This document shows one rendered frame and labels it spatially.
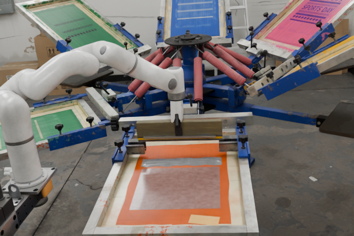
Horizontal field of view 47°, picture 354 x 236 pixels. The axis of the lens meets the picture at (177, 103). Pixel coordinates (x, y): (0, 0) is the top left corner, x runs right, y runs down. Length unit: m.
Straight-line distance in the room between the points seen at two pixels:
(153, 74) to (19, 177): 0.60
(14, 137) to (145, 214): 0.53
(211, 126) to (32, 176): 0.77
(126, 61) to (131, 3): 4.45
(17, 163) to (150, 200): 0.51
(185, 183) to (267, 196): 1.68
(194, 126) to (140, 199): 0.41
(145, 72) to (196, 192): 0.51
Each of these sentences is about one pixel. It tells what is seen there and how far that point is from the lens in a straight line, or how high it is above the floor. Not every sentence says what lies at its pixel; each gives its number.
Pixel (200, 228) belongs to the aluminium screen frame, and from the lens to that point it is 1.41.
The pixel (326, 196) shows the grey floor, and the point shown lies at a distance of 3.38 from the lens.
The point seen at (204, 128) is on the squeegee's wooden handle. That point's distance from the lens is 1.82.
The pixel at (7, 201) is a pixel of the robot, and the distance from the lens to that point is 1.40.
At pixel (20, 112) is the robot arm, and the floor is 1.40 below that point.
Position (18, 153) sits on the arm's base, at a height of 1.26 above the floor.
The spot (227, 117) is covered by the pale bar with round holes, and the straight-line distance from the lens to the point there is 2.08.
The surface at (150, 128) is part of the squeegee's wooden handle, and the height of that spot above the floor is 1.11.
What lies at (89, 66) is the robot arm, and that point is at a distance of 1.46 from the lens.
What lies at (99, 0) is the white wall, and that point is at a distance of 6.08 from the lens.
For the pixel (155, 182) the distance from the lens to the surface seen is 1.74.
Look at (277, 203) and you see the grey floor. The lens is 3.25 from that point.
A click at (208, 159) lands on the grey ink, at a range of 1.85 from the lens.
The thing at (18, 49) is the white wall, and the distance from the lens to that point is 6.67.
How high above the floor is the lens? 1.87
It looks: 21 degrees down
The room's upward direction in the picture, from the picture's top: 5 degrees counter-clockwise
